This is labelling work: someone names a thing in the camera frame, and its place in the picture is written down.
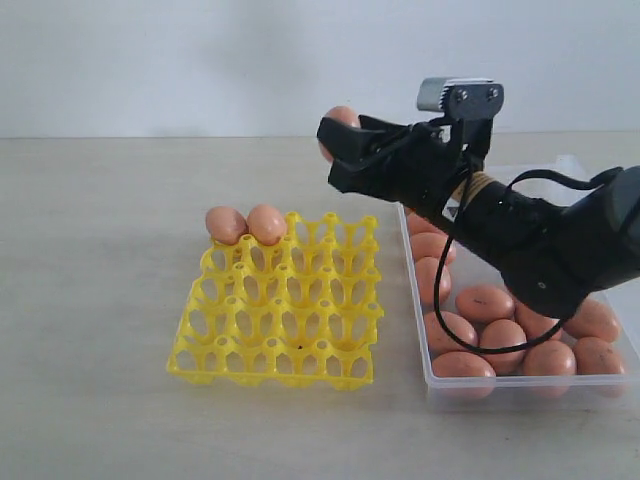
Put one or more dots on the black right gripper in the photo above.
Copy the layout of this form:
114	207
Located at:
421	172

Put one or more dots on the yellow plastic egg tray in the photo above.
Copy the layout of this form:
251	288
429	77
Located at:
301	311

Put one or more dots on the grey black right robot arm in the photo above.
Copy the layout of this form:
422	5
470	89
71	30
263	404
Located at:
550	257

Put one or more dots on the clear plastic container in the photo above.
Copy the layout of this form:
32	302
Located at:
517	391

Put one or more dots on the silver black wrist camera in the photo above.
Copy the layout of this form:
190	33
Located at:
461	98

